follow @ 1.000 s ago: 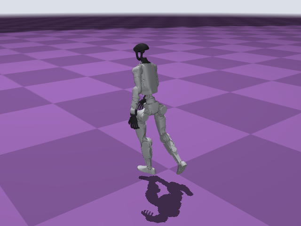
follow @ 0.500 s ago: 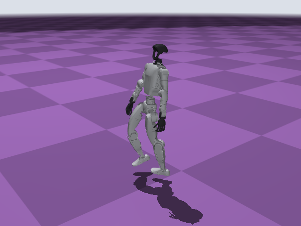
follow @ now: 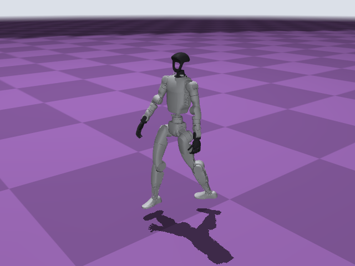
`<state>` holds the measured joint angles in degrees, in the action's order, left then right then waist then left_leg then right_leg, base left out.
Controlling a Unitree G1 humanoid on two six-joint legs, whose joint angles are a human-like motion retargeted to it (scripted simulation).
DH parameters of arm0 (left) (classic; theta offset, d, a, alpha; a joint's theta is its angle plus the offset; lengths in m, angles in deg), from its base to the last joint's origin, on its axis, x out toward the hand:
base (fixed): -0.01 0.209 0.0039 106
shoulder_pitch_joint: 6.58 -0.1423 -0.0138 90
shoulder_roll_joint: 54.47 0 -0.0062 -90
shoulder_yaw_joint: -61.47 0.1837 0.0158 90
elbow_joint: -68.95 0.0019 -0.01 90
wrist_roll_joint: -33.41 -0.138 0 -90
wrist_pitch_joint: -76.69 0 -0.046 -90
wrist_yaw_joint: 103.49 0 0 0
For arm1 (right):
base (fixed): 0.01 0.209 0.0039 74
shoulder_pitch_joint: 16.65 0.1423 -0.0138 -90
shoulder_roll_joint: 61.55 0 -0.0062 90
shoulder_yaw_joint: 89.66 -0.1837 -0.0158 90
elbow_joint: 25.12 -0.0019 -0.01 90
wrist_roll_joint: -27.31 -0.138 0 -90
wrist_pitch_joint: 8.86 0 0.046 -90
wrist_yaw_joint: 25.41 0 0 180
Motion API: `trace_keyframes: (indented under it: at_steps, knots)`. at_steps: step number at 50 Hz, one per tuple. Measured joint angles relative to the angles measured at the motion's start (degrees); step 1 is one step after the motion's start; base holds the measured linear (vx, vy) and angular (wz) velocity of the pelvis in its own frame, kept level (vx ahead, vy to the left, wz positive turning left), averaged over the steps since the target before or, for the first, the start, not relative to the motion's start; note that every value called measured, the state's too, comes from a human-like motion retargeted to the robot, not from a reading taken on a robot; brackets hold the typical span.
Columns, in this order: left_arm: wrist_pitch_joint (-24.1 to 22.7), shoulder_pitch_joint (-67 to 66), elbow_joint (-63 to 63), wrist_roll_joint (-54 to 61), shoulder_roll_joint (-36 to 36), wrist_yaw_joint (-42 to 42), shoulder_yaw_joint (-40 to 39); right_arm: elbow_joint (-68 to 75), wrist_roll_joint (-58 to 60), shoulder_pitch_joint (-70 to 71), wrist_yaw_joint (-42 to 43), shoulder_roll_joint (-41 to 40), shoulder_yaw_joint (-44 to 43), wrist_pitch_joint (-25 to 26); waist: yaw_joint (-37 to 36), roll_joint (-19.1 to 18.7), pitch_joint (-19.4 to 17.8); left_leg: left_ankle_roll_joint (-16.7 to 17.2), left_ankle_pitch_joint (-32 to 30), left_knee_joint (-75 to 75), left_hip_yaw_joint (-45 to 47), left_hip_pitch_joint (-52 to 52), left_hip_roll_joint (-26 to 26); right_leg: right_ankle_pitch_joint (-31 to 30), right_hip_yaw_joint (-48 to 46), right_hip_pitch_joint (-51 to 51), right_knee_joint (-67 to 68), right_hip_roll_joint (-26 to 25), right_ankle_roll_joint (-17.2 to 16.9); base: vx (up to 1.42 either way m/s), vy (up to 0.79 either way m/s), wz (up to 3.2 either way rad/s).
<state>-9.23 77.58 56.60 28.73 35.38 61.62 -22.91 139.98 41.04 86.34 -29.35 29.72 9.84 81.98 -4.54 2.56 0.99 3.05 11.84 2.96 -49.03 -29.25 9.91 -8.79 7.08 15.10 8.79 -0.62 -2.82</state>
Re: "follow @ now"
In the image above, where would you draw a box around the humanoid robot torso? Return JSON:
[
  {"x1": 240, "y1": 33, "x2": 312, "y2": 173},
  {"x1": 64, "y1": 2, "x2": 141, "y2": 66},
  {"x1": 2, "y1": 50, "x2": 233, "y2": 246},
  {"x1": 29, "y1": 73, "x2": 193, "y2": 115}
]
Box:
[{"x1": 166, "y1": 72, "x2": 191, "y2": 137}]

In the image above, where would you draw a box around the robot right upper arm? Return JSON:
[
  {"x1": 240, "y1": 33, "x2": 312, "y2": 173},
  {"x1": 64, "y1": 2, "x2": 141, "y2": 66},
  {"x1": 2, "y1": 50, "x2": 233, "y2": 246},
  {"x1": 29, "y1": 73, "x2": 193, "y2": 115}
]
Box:
[{"x1": 153, "y1": 75, "x2": 169, "y2": 105}]

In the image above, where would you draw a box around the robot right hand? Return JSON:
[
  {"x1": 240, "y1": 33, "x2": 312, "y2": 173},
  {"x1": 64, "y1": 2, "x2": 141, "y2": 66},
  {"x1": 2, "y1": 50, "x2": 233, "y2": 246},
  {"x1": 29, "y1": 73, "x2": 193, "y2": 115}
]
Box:
[{"x1": 136, "y1": 116, "x2": 147, "y2": 138}]

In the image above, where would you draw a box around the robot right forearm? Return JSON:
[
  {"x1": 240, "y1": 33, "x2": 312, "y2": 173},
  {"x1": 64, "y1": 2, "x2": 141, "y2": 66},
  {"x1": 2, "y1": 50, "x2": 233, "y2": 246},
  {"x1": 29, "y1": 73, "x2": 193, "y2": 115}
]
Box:
[{"x1": 142, "y1": 100, "x2": 158, "y2": 121}]

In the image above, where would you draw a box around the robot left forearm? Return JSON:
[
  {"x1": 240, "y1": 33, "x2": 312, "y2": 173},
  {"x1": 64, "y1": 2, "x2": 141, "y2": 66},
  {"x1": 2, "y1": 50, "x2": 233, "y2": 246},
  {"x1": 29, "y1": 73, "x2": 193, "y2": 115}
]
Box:
[{"x1": 192, "y1": 106, "x2": 201, "y2": 138}]

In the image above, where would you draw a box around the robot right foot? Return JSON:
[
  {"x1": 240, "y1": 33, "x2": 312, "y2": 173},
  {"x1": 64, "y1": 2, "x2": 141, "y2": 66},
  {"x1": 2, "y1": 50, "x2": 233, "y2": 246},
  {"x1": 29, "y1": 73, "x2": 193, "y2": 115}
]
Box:
[{"x1": 142, "y1": 196, "x2": 162, "y2": 209}]

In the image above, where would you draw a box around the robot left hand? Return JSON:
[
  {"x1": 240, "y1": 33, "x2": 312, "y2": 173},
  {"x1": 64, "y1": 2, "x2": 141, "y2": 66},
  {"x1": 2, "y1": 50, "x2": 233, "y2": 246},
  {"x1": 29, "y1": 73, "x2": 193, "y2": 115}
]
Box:
[{"x1": 188, "y1": 132, "x2": 201, "y2": 154}]

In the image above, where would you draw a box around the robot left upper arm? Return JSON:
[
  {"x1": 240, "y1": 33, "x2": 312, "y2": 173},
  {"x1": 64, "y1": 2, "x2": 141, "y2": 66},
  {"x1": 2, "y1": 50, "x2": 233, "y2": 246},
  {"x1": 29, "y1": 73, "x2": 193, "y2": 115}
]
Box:
[{"x1": 185, "y1": 80, "x2": 200, "y2": 115}]

